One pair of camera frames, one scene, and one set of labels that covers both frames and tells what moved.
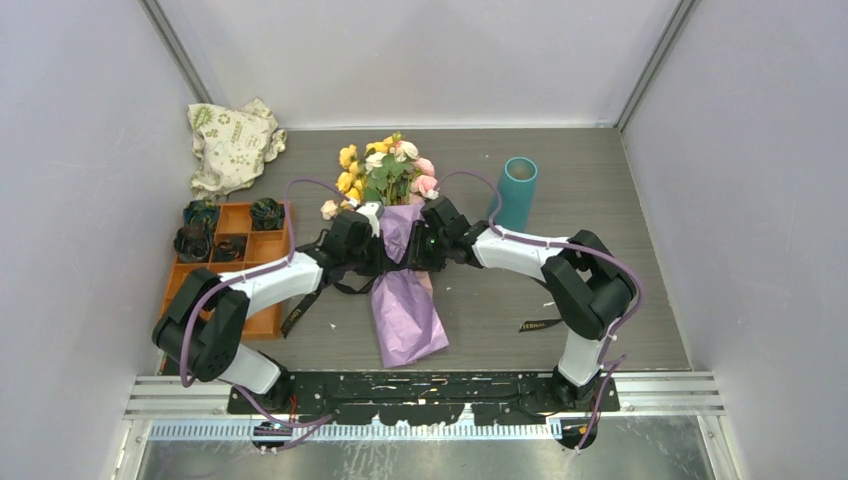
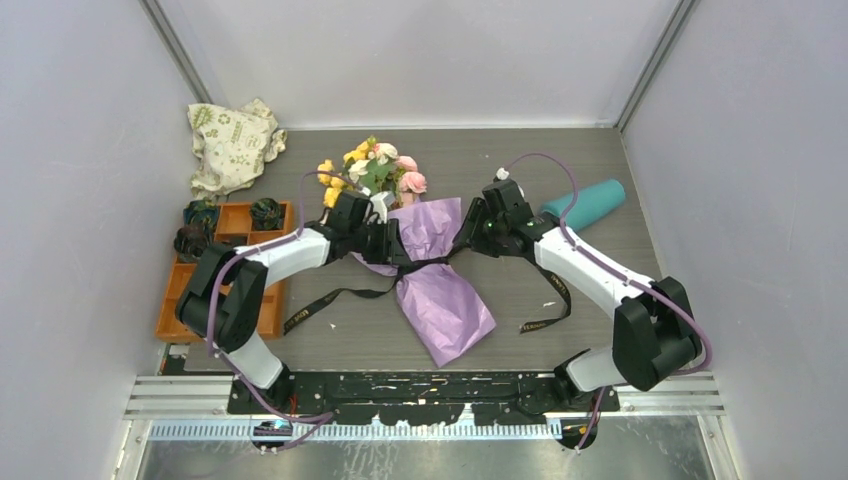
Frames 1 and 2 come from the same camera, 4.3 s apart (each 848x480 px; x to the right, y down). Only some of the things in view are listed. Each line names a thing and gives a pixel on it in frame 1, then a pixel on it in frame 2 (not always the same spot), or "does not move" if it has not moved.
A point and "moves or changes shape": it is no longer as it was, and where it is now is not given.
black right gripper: (417, 259) -> (470, 231)
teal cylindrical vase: (520, 173) -> (591, 203)
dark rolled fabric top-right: (267, 214) does not move
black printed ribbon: (304, 299) moves or changes shape
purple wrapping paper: (407, 321) moves or changes shape
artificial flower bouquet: (386, 171) moves or changes shape
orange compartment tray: (263, 247) does not move
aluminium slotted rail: (197, 431) does not move
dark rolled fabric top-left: (203, 212) does not move
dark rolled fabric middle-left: (192, 243) does not move
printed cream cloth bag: (231, 146) does not move
